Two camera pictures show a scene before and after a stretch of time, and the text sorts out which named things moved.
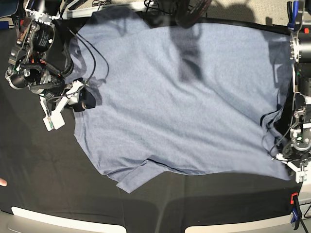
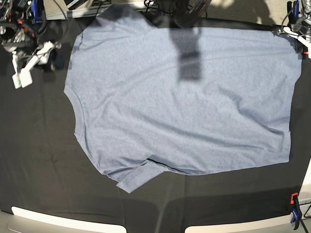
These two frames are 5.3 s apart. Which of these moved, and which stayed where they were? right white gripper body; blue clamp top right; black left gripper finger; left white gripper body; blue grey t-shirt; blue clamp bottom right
Moved: black left gripper finger; left white gripper body; right white gripper body
Stayed: blue clamp top right; blue clamp bottom right; blue grey t-shirt
